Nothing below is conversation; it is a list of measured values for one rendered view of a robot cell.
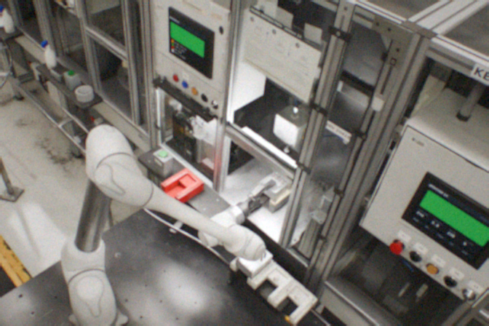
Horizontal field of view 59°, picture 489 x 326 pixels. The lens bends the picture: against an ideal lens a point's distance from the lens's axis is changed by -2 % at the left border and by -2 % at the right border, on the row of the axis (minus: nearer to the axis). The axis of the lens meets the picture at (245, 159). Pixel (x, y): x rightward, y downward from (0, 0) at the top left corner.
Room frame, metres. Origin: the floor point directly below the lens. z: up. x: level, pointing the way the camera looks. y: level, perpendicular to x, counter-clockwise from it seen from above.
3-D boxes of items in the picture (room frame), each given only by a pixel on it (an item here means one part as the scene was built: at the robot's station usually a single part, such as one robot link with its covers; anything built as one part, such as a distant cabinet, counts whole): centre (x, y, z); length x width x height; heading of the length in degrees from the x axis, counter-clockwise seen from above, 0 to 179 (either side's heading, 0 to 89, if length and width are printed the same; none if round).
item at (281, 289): (0.97, -0.19, 0.84); 0.36 x 0.14 x 0.10; 52
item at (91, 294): (0.79, 0.52, 0.85); 0.18 x 0.16 x 0.22; 33
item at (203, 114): (1.49, 0.30, 1.37); 0.36 x 0.04 x 0.04; 52
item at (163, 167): (1.47, 0.38, 0.97); 0.08 x 0.08 x 0.12; 52
